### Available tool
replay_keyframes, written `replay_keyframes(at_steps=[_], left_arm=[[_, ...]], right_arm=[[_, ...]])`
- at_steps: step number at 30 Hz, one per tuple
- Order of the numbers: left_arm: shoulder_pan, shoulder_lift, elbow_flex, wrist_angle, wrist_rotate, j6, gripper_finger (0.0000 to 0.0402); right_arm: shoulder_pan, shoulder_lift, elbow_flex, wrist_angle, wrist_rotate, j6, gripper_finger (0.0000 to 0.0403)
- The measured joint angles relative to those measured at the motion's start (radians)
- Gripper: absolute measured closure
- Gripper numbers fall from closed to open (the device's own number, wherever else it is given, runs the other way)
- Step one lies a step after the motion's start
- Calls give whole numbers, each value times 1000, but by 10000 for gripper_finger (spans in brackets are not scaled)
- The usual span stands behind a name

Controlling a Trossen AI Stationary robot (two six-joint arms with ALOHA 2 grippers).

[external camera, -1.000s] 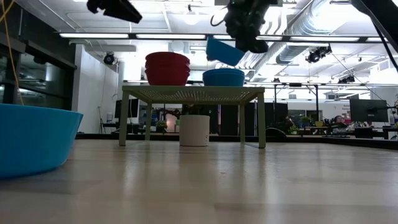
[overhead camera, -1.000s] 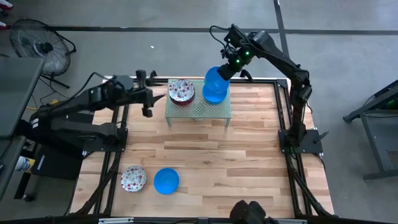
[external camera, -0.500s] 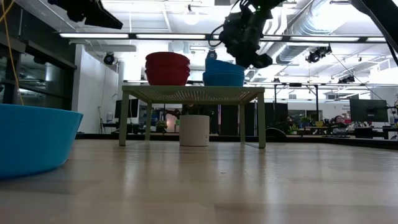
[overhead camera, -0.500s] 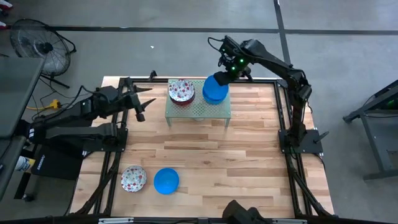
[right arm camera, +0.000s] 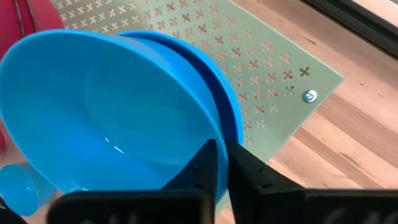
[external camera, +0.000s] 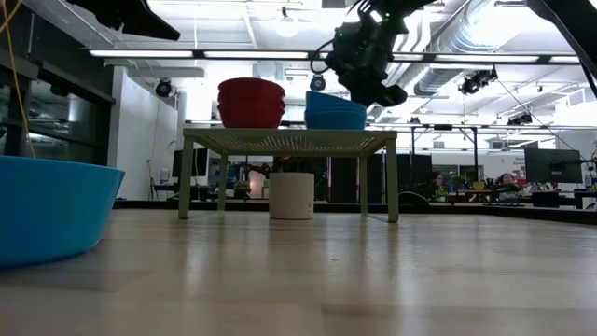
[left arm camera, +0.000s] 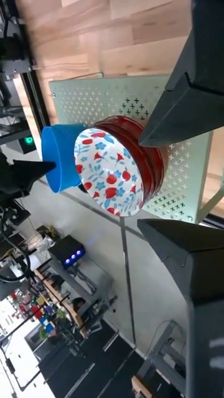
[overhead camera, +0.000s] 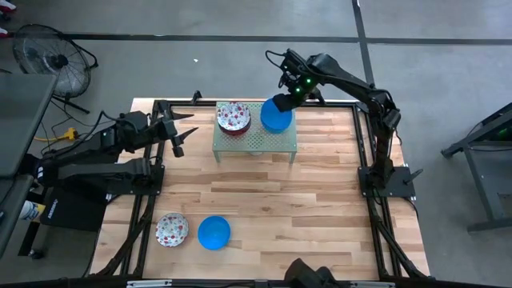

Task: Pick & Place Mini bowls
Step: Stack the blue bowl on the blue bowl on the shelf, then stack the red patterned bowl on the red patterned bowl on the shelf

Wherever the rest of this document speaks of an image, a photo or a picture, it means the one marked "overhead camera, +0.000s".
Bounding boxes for black metal stand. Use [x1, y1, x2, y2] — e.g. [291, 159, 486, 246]
[439, 102, 512, 234]

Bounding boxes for silver frame bracket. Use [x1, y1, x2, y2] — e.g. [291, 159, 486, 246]
[126, 278, 174, 288]
[350, 280, 397, 288]

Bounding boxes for yellow power plug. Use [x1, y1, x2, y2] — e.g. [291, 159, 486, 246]
[34, 126, 78, 144]

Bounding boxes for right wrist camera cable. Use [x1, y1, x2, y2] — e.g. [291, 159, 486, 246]
[265, 49, 289, 68]

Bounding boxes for white bottle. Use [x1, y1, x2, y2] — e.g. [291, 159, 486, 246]
[18, 199, 47, 222]

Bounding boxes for black floor fan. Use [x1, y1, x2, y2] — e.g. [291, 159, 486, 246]
[11, 22, 100, 116]

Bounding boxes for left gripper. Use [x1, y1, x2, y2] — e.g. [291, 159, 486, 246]
[154, 113, 200, 147]

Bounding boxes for grey desk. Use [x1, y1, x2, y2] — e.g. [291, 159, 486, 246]
[0, 73, 58, 259]

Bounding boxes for black printed case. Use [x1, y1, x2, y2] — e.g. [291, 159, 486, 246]
[39, 186, 111, 233]

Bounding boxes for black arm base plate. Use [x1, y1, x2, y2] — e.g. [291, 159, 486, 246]
[106, 162, 166, 198]
[358, 166, 417, 199]

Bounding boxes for black aluminium table frame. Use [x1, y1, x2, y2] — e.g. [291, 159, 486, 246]
[90, 90, 431, 288]

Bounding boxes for green perforated metal riser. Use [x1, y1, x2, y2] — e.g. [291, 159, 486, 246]
[211, 101, 299, 165]

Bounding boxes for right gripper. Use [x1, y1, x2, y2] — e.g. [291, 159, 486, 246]
[273, 71, 319, 114]

